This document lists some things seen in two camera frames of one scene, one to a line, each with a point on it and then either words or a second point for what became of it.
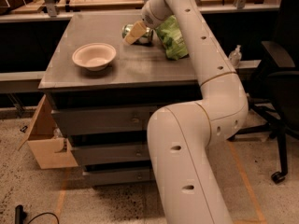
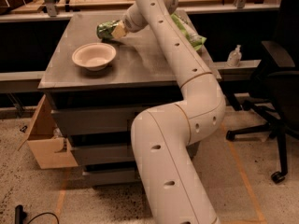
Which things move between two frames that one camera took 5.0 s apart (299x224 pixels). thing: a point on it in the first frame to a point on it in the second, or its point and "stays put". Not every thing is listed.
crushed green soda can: x=137 y=34 to x=105 y=30
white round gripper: x=151 y=16 to x=129 y=24
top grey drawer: x=104 y=120 stays put
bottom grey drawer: x=119 y=176 stays put
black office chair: x=277 y=92 stays put
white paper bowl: x=94 y=56 stays put
